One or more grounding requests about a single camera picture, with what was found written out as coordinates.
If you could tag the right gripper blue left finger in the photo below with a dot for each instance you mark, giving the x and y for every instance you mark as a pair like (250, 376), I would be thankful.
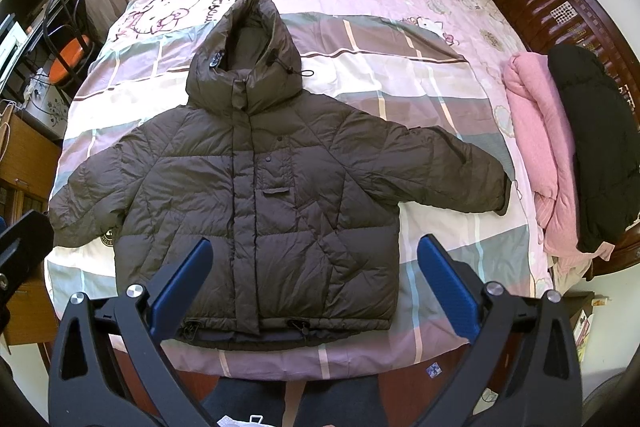
(86, 385)

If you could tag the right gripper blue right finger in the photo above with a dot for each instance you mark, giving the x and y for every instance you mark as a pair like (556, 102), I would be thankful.
(521, 368)

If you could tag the black folded puffer jacket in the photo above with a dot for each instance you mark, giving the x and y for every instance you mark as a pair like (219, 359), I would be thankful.
(606, 139)

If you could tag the dark wooden bench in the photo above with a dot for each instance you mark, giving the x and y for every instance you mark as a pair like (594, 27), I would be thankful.
(543, 24)

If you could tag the dark brown hooded puffer jacket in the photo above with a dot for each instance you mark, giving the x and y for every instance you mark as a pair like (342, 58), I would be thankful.
(298, 193)

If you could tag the black chair orange seat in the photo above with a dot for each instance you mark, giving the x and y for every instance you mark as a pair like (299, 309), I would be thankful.
(72, 40)

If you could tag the white floral storage box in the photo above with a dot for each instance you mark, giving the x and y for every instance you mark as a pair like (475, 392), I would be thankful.
(45, 108)

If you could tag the pink folded garment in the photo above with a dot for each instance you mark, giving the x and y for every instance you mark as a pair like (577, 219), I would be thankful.
(546, 143)

